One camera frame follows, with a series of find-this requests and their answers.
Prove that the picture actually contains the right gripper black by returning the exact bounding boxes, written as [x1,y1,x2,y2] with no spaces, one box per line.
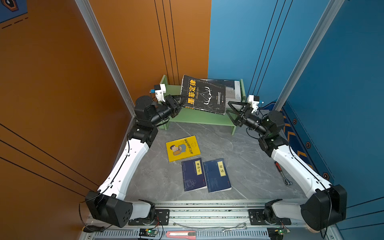
[226,103,270,139]

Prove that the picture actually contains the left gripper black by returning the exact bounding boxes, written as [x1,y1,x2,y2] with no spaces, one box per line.
[148,94,187,130]

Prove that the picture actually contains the white LOVER magazine book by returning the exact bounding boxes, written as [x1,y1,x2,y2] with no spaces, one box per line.
[207,79,242,102]

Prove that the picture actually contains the black book with gold title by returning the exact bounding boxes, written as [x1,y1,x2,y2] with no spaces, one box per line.
[181,75,226,115]

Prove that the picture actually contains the dark blue book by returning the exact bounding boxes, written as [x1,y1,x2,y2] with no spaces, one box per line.
[203,159,232,193]
[182,158,207,192]

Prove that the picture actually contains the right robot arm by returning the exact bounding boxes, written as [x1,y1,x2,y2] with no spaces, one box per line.
[226,101,347,231]

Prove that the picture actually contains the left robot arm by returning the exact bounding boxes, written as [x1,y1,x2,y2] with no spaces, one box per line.
[84,95,187,228]

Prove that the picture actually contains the green wooden two-tier shelf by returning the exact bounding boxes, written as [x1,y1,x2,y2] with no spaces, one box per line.
[159,75,237,136]

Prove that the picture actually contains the yellow book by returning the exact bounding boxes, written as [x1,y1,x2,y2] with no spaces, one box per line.
[166,136,201,163]

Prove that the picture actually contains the silver open-end wrench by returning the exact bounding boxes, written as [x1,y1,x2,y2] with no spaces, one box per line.
[222,224,247,233]

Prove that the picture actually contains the red utility knife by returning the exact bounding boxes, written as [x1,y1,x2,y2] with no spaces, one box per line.
[166,231,197,240]

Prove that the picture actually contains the right green circuit board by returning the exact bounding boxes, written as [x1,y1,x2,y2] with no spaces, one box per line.
[267,228,291,240]

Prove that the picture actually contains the green circuit board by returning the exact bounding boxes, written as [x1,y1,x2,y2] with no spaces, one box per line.
[139,229,159,240]
[267,228,291,240]

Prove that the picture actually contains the left green circuit board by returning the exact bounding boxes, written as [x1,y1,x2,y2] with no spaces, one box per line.
[139,229,159,240]

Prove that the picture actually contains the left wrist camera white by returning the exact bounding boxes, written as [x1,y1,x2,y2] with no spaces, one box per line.
[150,84,166,102]

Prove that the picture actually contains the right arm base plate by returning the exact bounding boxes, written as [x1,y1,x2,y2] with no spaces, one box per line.
[248,209,292,226]

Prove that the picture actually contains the aluminium rail frame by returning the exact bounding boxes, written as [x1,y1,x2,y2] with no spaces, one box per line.
[80,201,342,240]

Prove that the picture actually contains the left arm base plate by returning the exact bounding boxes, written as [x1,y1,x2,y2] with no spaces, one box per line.
[128,209,170,226]

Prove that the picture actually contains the black handled screwdriver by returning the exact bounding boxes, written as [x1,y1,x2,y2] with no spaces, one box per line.
[83,225,106,233]

